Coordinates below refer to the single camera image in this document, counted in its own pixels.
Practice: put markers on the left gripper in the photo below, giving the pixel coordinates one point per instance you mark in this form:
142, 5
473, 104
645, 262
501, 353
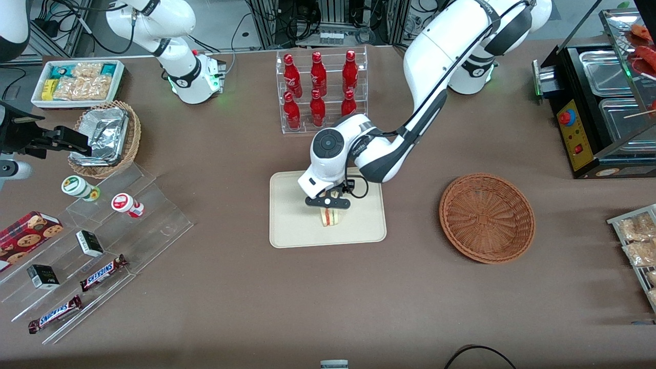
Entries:
341, 187

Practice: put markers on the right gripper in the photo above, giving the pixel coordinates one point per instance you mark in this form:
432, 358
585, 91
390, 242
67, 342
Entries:
19, 137

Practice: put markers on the triangular sandwich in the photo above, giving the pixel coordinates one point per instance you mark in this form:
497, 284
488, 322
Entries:
330, 218

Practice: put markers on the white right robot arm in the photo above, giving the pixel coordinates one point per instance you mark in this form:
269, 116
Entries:
179, 66

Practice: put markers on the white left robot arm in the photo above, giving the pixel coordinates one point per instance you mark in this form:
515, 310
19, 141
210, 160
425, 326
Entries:
446, 46

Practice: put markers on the beige plastic tray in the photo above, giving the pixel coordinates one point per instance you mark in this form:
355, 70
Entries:
292, 225

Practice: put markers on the light wicker basket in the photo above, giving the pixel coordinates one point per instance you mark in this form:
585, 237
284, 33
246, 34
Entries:
134, 134

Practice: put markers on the round brown wicker basket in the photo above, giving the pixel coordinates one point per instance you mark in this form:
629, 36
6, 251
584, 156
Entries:
487, 220

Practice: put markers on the silver metal snack tray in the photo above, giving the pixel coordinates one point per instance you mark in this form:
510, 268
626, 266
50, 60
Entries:
615, 221

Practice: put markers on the green lid yogurt cup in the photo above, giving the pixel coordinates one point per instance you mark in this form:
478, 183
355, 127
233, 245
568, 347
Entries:
76, 186

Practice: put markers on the white rectangular snack bin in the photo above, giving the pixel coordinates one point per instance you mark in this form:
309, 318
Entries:
77, 105

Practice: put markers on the aluminium foil container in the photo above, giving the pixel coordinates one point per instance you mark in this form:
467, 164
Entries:
105, 133

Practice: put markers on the yellow snack packet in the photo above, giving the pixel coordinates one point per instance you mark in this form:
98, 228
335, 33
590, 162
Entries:
48, 89

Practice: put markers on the large rice cracker bag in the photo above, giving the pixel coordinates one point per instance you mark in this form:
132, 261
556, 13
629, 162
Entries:
82, 88

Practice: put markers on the clear acrylic bottle rack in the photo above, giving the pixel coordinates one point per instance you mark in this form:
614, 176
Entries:
307, 130

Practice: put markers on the small rice cracker bag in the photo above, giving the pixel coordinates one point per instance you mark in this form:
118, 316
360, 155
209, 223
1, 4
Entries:
87, 69

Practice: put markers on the red cola bottle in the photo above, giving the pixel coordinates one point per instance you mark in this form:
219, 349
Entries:
318, 110
319, 74
292, 77
349, 105
350, 72
292, 114

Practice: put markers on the red lid yogurt cup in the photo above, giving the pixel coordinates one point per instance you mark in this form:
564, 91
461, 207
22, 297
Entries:
123, 203

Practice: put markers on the small teal snack packet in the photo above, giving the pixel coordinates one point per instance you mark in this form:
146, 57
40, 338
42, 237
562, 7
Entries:
108, 69

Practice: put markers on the red cookie box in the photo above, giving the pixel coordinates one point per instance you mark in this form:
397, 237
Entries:
25, 238

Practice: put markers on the small black box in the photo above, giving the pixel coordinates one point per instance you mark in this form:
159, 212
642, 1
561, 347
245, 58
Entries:
43, 277
90, 243

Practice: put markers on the clear acrylic stepped stand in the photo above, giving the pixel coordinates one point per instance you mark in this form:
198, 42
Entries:
154, 225

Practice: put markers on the snickers chocolate bar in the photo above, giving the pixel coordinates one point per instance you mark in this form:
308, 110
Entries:
102, 273
55, 314

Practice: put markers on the white power strip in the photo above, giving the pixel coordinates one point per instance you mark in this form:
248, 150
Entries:
330, 37

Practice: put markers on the small grey device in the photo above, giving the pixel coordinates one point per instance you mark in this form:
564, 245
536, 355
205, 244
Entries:
334, 365

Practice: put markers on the metal equipment rack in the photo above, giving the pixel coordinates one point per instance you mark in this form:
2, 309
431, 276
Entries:
333, 15

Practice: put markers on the red emergency stop button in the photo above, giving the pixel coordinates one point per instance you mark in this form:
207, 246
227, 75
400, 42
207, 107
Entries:
566, 118

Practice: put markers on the black food warmer machine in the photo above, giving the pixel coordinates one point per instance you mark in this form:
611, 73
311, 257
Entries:
569, 57

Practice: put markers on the stainless steel pan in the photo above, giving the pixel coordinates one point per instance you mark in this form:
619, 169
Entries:
625, 123
605, 72

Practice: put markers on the clear bagged fried snack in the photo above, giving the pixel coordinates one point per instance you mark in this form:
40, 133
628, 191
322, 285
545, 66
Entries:
652, 278
653, 297
640, 253
638, 228

